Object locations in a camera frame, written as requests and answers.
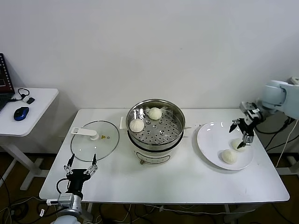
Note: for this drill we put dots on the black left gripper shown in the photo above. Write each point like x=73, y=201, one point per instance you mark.
x=76, y=178

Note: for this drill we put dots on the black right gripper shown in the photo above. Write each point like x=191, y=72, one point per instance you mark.
x=247, y=126

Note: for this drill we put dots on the white steamed baozi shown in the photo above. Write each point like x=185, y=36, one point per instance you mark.
x=229, y=156
x=154, y=114
x=137, y=126
x=235, y=144

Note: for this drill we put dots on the perforated steel steamer basket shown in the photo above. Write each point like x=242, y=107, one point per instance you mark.
x=161, y=134

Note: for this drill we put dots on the white round plate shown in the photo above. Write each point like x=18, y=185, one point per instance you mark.
x=210, y=144

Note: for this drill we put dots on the white table foot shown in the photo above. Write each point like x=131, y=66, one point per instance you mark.
x=289, y=170

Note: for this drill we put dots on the white side table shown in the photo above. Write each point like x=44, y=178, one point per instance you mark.
x=35, y=116

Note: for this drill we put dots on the white electric cooker pot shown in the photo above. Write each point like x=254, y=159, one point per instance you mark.
x=151, y=156

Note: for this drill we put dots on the white cabinet corner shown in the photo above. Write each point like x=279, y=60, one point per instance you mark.
x=295, y=80

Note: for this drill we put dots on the blue and black computer mouse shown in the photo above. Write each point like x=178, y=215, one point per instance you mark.
x=21, y=113

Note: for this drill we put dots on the small black device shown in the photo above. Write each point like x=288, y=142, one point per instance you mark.
x=30, y=100

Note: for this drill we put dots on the black laptop with red edge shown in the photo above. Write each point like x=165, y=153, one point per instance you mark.
x=4, y=77

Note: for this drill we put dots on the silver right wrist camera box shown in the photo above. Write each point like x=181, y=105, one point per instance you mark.
x=248, y=106

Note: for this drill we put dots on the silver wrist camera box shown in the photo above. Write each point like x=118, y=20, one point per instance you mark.
x=248, y=106
x=66, y=200

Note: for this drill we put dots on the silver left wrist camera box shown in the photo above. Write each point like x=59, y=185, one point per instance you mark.
x=66, y=200

